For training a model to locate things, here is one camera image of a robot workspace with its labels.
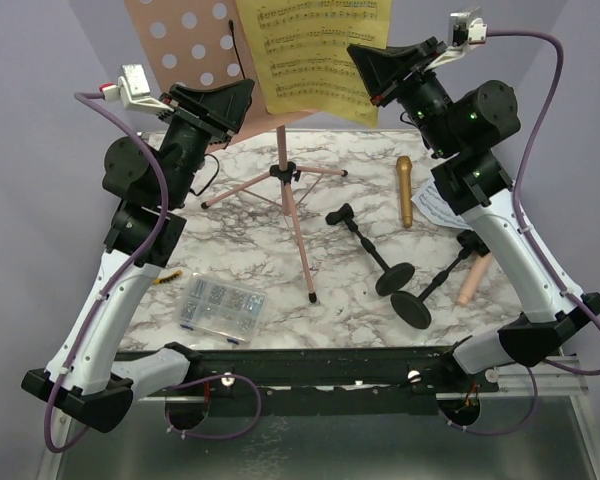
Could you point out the black mic stand with clip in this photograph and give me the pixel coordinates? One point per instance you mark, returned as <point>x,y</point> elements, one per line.
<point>412,309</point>

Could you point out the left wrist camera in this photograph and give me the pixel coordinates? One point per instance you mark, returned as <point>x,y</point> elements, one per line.
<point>133,91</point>

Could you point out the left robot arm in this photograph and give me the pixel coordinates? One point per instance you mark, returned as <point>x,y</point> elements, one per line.
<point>84,379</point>

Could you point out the black mounting rail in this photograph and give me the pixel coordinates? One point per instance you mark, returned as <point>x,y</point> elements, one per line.
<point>353,381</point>

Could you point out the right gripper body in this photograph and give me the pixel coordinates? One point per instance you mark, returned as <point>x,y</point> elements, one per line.
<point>410,80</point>

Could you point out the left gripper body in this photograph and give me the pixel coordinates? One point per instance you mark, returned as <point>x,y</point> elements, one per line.
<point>188,138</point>

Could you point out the yellow sheet music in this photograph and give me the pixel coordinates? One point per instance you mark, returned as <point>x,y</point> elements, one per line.
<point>299,50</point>

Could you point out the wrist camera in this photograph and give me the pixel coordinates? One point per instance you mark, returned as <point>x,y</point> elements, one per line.
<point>467,31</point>
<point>133,91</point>

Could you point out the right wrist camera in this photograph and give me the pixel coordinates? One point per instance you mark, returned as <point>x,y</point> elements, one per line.
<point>467,31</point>

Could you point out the gold microphone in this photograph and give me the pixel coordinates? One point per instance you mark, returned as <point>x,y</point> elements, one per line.
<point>403,170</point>

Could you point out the pink microphone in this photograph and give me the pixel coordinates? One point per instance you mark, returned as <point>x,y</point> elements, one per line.
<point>473,279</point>

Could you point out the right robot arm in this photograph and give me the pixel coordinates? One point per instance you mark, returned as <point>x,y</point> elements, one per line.
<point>472,181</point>

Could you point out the black mic stand empty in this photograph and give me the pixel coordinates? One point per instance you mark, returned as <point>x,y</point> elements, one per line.
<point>393,277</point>

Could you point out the white sheet music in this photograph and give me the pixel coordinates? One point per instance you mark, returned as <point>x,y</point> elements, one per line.
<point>435,209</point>

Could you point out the clear screw organizer box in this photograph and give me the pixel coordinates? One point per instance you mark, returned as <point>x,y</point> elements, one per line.
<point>221,308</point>

